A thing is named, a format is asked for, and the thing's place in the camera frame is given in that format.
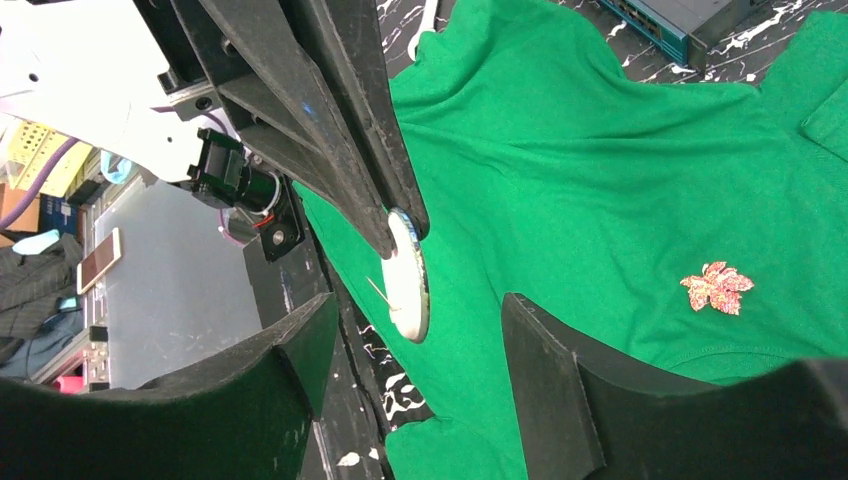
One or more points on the white smartphone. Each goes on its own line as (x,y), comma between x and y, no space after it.
(102,258)

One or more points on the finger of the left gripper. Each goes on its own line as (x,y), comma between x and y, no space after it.
(343,39)
(273,94)

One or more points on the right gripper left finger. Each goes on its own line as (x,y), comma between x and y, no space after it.
(243,413)

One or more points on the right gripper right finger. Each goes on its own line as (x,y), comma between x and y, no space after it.
(588,411)

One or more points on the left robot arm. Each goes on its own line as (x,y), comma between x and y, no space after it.
(123,77)

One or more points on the red leaf brooch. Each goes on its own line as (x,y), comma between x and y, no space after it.
(718,286)

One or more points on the grey network switch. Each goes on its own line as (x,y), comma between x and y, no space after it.
(685,30)

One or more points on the round silver badge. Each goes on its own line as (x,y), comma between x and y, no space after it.
(406,289)

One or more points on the green polo shirt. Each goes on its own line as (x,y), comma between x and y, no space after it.
(546,171)

